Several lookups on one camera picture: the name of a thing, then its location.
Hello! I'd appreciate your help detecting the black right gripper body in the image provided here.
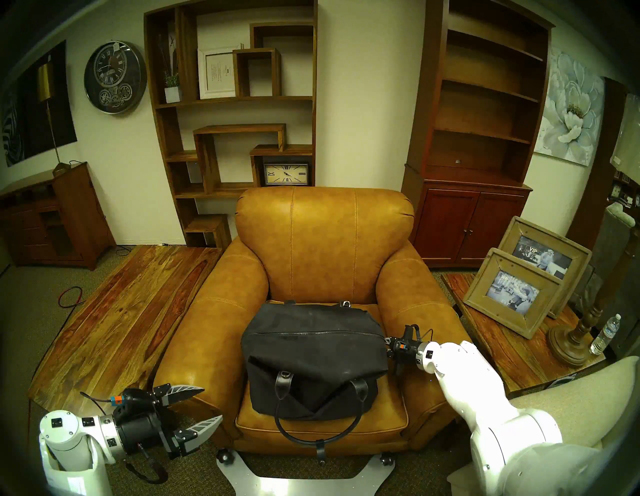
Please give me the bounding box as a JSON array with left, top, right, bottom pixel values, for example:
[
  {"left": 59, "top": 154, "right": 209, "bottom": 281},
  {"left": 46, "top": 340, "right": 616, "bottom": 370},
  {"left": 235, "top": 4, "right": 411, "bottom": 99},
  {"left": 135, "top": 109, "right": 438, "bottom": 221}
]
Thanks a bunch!
[{"left": 396, "top": 336, "right": 424, "bottom": 368}]

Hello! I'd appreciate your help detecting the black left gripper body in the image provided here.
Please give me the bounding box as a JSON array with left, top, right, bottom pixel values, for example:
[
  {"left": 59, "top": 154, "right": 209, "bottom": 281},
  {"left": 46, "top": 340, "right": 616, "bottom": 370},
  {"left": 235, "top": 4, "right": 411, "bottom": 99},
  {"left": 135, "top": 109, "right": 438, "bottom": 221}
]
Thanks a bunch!
[{"left": 115, "top": 405, "right": 179, "bottom": 457}]

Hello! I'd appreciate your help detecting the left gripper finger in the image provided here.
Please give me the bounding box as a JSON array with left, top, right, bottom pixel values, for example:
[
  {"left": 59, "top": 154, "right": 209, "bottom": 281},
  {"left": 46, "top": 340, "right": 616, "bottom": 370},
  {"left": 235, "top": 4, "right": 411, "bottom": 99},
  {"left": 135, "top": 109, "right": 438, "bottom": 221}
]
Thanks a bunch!
[
  {"left": 172, "top": 414, "right": 224, "bottom": 457},
  {"left": 152, "top": 382, "right": 206, "bottom": 407}
]

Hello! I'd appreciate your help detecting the black zipper bag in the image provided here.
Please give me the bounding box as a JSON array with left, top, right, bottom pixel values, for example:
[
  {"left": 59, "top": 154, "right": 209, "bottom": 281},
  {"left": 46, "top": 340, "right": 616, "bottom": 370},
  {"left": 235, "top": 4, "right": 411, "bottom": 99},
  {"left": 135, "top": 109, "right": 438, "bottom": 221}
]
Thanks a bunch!
[{"left": 241, "top": 300, "right": 390, "bottom": 461}]

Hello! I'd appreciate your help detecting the wooden side table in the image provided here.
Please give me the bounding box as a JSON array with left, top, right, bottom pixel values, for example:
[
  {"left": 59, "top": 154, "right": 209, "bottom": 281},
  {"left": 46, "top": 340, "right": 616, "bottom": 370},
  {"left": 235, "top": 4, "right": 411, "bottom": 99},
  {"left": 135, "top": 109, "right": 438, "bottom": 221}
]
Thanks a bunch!
[{"left": 440, "top": 271, "right": 608, "bottom": 396}]

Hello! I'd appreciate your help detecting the plank wood coffee table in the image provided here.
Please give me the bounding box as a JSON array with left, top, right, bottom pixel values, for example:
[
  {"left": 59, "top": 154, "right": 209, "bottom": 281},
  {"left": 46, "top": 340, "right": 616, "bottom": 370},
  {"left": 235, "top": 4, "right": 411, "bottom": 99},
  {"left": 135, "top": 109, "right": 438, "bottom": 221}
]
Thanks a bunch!
[{"left": 29, "top": 244, "right": 223, "bottom": 416}]

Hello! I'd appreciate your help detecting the tan leather armchair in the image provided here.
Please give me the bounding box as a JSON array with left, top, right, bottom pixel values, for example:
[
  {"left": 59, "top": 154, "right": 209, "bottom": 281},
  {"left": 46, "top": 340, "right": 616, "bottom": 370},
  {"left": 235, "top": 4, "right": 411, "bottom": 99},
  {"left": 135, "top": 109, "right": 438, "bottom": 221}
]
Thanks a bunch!
[{"left": 152, "top": 186, "right": 473, "bottom": 456}]

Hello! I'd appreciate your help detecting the cherry wood bookcase with cabinet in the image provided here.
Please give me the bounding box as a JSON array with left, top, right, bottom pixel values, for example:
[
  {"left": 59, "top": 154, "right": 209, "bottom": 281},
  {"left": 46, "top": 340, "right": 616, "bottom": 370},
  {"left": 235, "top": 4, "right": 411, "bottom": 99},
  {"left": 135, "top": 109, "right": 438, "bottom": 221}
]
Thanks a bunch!
[{"left": 400, "top": 0, "right": 556, "bottom": 268}]

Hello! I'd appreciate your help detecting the wooden table lamp beige shade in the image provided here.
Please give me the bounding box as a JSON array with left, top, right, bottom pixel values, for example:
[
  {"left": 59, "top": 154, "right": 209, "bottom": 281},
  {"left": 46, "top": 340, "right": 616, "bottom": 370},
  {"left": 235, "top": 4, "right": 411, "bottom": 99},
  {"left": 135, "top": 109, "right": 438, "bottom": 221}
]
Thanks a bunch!
[{"left": 548, "top": 92, "right": 640, "bottom": 368}]

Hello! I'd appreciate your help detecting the cream fabric sofa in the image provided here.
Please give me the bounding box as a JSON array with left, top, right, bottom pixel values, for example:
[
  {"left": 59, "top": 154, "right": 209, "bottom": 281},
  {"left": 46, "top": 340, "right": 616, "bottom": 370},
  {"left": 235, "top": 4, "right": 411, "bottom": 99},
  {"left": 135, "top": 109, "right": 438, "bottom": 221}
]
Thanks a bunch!
[{"left": 447, "top": 356, "right": 640, "bottom": 496}]

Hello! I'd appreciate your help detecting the clear plastic water bottle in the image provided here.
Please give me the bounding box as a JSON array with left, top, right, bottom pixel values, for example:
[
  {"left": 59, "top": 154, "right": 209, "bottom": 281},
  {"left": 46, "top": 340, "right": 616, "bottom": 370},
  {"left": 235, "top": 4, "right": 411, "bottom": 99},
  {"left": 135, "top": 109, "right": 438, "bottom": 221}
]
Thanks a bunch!
[{"left": 590, "top": 313, "right": 622, "bottom": 357}]

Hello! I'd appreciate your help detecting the rectangular desk clock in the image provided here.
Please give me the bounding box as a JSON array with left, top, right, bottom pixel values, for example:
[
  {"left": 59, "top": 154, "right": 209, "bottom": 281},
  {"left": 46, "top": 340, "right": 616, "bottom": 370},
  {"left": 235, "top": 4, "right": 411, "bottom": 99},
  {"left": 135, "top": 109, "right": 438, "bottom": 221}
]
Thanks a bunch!
[{"left": 263, "top": 162, "right": 311, "bottom": 187}]

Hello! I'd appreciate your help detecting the dark wooden sideboard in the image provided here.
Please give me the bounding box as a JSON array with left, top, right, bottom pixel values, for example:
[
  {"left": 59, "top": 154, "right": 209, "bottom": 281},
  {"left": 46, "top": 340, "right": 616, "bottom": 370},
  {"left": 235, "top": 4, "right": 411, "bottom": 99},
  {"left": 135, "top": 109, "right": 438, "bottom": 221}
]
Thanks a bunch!
[{"left": 0, "top": 161, "right": 117, "bottom": 271}]

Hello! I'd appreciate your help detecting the grey upholstered chair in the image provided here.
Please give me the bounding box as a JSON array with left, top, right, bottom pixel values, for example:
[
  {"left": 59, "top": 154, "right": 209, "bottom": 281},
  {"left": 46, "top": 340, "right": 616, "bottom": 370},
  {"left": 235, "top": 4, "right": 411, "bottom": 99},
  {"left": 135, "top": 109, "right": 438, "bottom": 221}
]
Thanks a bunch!
[{"left": 575, "top": 202, "right": 638, "bottom": 311}]

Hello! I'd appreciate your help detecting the asymmetric wooden shelf unit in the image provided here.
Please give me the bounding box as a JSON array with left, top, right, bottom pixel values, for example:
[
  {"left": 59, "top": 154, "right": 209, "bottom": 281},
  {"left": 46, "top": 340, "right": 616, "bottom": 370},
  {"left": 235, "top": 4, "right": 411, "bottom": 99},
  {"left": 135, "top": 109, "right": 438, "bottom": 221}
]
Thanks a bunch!
[{"left": 143, "top": 0, "right": 319, "bottom": 249}]

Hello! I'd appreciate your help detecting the white flower painting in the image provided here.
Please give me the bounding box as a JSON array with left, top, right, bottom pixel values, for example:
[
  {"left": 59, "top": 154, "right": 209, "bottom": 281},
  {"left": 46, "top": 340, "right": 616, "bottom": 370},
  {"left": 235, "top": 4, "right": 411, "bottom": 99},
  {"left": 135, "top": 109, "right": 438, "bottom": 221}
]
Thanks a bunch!
[{"left": 532, "top": 47, "right": 606, "bottom": 167}]

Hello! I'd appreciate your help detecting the small potted plant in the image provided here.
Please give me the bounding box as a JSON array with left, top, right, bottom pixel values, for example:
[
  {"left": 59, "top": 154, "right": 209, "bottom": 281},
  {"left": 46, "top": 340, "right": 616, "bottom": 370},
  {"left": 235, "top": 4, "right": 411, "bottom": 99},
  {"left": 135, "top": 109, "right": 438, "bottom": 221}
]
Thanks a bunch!
[{"left": 160, "top": 47, "right": 183, "bottom": 104}]

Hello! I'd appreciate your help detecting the white framed certificate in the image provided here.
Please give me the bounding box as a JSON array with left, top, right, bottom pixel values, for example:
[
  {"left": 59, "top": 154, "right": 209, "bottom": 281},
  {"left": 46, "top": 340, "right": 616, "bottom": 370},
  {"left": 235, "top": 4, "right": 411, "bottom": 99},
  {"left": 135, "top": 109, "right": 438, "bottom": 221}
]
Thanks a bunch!
[{"left": 198, "top": 46, "right": 243, "bottom": 100}]

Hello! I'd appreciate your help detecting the gold shade thin lamp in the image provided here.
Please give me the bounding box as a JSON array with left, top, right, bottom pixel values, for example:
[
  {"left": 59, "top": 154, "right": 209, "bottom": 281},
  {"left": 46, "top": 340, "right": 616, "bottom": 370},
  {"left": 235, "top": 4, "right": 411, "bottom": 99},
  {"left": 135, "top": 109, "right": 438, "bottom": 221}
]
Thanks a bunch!
[{"left": 37, "top": 55, "right": 71, "bottom": 176}]

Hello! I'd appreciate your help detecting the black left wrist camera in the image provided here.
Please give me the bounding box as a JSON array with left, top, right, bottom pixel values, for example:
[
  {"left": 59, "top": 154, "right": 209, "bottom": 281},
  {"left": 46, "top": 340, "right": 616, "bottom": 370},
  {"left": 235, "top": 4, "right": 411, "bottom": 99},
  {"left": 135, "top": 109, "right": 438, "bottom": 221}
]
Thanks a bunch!
[{"left": 111, "top": 387, "right": 156, "bottom": 408}]

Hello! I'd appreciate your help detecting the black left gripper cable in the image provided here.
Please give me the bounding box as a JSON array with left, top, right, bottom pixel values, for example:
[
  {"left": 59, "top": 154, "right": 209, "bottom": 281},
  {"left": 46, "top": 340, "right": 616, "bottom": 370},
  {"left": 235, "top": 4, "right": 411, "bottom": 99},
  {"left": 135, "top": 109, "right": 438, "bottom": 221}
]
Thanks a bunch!
[{"left": 124, "top": 442, "right": 170, "bottom": 485}]

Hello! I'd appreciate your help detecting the small wooden photo frame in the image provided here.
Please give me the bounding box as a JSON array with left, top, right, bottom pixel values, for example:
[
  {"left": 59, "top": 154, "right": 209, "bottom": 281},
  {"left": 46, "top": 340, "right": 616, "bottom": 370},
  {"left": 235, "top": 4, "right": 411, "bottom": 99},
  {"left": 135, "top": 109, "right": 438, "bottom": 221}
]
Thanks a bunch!
[{"left": 462, "top": 247, "right": 563, "bottom": 341}]

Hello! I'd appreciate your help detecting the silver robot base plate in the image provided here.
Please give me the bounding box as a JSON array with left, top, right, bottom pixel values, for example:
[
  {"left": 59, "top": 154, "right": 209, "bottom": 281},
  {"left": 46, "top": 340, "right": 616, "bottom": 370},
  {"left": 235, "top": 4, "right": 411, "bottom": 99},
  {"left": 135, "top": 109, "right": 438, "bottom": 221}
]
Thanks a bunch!
[{"left": 216, "top": 450, "right": 396, "bottom": 496}]

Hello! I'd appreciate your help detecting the red floor cable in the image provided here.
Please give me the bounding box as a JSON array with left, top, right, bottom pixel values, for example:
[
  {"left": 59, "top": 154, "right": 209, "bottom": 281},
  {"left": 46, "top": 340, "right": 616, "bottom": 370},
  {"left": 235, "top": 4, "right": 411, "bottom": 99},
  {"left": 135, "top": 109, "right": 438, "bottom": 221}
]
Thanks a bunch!
[{"left": 57, "top": 286, "right": 86, "bottom": 309}]

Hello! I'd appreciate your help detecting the large wooden photo frame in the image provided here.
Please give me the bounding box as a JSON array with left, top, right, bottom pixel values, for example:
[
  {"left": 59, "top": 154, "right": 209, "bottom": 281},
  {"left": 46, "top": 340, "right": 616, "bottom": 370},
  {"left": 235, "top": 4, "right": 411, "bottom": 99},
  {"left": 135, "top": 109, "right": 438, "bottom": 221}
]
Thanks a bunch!
[{"left": 497, "top": 216, "right": 593, "bottom": 320}]

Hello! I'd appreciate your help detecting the dark wall painting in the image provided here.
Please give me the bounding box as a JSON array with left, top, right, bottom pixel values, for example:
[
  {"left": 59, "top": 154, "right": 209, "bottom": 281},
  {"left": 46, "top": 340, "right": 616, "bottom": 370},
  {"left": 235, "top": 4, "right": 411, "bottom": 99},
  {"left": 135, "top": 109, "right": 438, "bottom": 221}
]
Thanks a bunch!
[{"left": 0, "top": 41, "right": 78, "bottom": 168}]

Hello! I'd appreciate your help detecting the round black wall clock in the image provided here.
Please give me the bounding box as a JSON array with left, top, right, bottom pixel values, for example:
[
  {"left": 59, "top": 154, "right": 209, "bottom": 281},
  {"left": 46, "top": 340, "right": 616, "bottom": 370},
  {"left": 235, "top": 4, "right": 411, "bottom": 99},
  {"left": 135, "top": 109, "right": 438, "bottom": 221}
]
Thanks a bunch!
[{"left": 83, "top": 41, "right": 148, "bottom": 115}]

